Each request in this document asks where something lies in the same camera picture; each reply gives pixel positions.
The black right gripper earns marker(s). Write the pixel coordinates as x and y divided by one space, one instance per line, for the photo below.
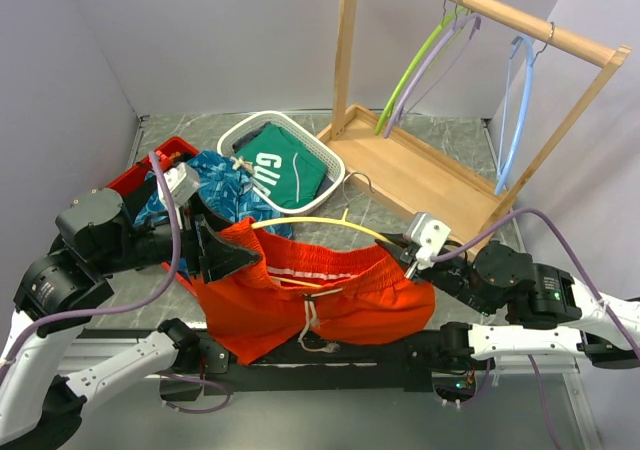
400 247

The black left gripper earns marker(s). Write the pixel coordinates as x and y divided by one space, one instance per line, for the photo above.
206 247

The yellow plastic hanger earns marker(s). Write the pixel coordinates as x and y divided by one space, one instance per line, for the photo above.
342 222

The orange drawstring shorts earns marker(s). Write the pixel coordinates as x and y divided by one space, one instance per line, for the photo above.
319 296

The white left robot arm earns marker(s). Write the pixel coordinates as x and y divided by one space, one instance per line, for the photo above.
61 292

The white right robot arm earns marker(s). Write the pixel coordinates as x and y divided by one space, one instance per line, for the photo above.
548 310

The blue patterned shorts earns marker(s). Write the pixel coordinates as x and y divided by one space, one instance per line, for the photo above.
226 190

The green shorts with white letters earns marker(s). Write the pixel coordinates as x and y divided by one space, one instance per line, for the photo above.
284 170

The green plastic hanger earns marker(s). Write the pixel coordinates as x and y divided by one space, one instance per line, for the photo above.
438 41

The blue plastic hanger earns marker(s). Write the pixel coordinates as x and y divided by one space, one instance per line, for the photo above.
506 157

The purple plastic hanger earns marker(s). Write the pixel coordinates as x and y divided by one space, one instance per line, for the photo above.
474 22

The wooden clothes rack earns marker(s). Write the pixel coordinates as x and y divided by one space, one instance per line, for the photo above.
409 175

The black garment in tray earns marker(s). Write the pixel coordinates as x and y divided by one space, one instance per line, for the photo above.
137 192

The white perforated plastic basket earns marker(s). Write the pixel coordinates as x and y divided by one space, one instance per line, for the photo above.
335 166

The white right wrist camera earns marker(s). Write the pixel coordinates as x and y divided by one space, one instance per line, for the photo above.
425 238

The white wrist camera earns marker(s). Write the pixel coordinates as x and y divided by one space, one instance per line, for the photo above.
425 238
182 182

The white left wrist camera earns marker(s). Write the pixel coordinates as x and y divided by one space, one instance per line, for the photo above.
182 182

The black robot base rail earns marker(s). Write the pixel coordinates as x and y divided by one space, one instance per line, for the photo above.
408 364

